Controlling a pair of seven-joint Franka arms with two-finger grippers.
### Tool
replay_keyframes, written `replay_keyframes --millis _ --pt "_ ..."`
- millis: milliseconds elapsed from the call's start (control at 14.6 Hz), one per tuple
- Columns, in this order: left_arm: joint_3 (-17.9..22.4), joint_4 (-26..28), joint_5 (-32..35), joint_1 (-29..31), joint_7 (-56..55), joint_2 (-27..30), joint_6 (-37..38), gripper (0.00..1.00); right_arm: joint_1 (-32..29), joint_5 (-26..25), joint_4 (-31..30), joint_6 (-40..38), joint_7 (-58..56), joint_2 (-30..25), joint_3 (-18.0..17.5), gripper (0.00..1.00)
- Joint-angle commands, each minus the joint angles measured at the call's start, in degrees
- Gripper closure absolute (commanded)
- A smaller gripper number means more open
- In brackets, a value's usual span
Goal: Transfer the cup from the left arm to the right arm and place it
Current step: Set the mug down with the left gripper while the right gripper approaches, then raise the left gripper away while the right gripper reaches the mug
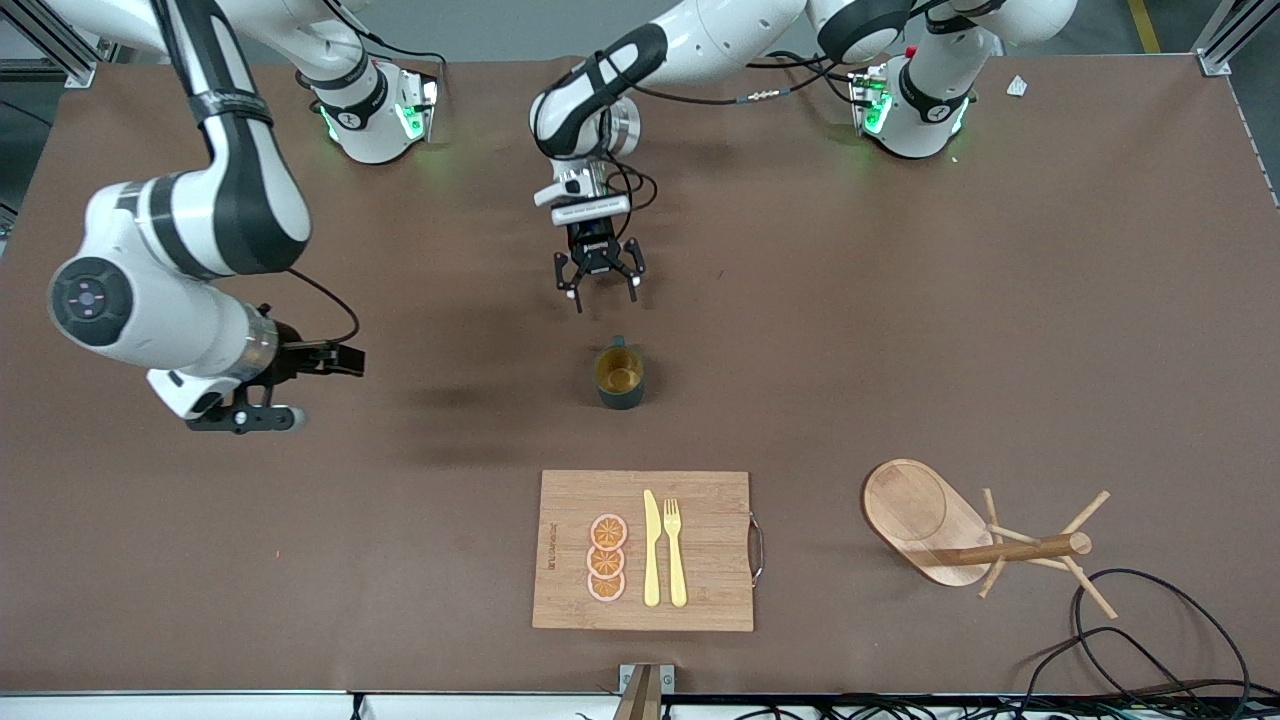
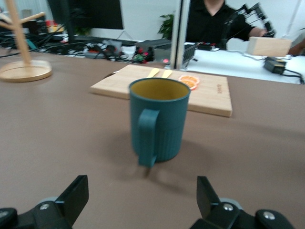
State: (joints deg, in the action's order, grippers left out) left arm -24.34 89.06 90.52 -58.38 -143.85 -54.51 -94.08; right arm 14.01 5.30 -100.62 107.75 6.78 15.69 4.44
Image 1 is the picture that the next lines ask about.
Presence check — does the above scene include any dark green ribbed cup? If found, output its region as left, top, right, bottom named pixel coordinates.
left=594, top=336, right=647, bottom=411

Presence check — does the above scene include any metal base connector bracket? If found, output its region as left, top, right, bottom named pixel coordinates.
left=395, top=68, right=442, bottom=143
left=849, top=64, right=896, bottom=137

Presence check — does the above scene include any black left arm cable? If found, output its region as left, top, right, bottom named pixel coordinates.
left=596, top=50, right=901, bottom=216

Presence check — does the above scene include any black base cable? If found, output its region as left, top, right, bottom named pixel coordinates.
left=745, top=50, right=873, bottom=107

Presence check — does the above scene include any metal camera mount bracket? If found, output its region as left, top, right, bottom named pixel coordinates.
left=612, top=663, right=676, bottom=720

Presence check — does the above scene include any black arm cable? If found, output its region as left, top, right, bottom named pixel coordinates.
left=288, top=0, right=448, bottom=344
left=596, top=50, right=901, bottom=216

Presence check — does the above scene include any bamboo cutting board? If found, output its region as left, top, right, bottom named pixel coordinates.
left=531, top=469, right=766, bottom=633

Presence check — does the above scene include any aluminium frame profile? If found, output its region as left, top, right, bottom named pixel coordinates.
left=0, top=0, right=101, bottom=89
left=1193, top=0, right=1280, bottom=79

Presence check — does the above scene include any black looped table cable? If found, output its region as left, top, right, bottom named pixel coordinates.
left=1020, top=627, right=1216, bottom=716
left=1073, top=568, right=1253, bottom=706

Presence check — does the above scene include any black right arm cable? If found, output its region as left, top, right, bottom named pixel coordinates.
left=288, top=0, right=448, bottom=344

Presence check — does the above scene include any wooden mug tree stand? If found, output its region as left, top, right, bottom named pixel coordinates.
left=862, top=458, right=1119, bottom=621

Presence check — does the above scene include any yellow plastic knife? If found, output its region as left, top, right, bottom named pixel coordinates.
left=643, top=489, right=662, bottom=608

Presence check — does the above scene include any yellow plastic fork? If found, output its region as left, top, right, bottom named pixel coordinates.
left=664, top=498, right=689, bottom=609

